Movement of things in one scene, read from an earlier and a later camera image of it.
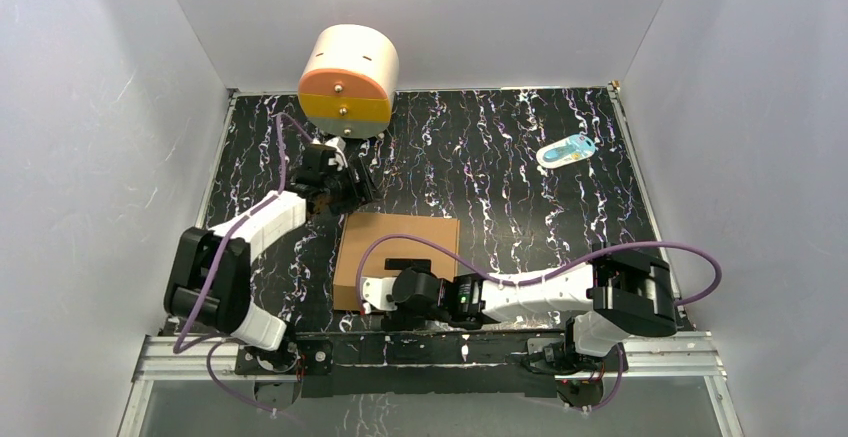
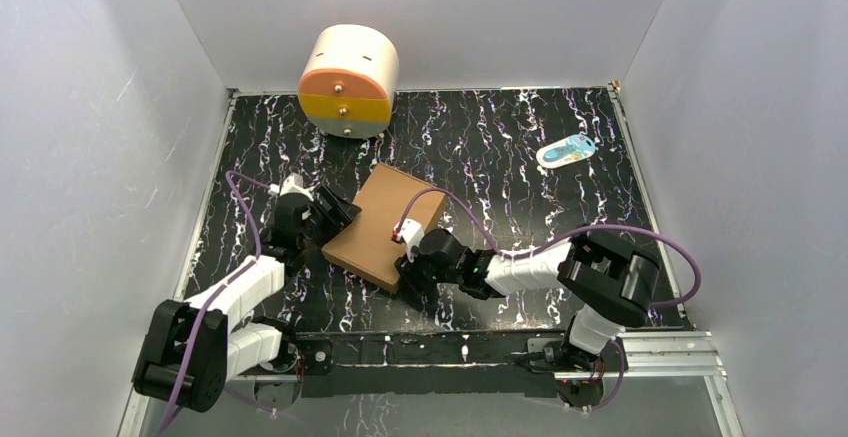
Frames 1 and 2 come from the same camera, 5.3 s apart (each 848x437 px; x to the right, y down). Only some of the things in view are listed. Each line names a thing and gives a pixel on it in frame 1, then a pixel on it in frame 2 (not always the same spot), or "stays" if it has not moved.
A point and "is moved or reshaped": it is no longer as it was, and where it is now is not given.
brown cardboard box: x=387 y=258 is moved or reshaped
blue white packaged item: x=570 y=149 stays
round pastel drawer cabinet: x=348 y=80 stays
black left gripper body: x=357 y=178 → x=333 y=207
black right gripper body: x=406 y=317 → x=422 y=275
